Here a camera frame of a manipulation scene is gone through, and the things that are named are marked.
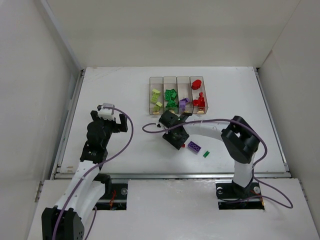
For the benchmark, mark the red flower brick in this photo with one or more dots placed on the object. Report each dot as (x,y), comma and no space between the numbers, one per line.
(196,84)

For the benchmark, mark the lime and green brick stack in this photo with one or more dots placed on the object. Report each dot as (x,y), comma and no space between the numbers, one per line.
(157,107)

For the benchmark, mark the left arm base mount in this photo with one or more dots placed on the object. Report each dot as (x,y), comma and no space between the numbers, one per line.
(115,196)

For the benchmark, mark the purple flat brick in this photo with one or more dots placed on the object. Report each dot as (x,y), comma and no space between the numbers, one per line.
(194,147)

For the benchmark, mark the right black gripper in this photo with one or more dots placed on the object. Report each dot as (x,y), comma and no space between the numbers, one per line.
(171,119)

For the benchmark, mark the small green piece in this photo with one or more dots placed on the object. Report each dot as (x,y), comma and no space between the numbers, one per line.
(206,154)

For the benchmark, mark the lime arch green brick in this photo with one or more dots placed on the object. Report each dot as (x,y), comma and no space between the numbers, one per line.
(154,98)

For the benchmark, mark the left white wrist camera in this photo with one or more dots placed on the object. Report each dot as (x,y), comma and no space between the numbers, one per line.
(106,111)

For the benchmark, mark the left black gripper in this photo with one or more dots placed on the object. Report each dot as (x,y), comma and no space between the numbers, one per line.
(119,122)

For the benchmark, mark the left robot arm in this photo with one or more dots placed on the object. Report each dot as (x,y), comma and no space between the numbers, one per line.
(66,219)

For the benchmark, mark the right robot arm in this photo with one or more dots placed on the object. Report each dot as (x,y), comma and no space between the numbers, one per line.
(240,140)

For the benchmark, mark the red long brick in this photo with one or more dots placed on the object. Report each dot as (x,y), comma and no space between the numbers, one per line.
(200,102)

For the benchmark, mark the red rectangular brick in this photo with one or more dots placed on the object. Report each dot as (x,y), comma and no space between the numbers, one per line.
(170,94)

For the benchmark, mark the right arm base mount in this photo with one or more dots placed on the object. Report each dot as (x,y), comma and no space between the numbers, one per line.
(233,197)

